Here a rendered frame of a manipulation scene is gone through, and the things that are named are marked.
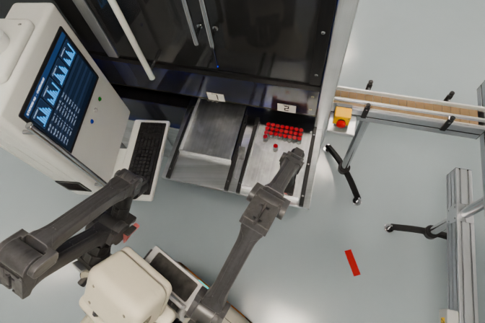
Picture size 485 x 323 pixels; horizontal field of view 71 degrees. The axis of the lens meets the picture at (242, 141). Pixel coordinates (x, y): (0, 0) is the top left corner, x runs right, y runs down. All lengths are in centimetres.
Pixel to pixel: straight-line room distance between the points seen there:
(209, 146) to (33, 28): 85
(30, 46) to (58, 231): 68
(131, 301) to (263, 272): 143
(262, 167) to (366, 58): 184
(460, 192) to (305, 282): 103
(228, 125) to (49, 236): 102
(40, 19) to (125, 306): 100
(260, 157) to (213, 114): 34
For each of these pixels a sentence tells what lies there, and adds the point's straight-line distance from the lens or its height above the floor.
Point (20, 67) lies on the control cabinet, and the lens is 134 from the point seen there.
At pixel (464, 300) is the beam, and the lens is 199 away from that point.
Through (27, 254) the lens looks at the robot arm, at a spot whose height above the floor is 161.
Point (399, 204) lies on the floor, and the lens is 259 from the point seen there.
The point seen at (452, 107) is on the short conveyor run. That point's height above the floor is 93.
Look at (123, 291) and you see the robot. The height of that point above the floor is 138.
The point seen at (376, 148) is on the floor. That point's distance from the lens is 271.
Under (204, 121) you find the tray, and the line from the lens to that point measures 174.
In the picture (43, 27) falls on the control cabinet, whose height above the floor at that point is 154.
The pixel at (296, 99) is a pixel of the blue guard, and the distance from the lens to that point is 151.
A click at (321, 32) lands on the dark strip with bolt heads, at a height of 150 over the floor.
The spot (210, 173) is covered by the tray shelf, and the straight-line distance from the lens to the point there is 161.
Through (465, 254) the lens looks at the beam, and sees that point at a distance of 203.
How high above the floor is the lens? 235
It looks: 62 degrees down
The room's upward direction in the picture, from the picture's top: 11 degrees counter-clockwise
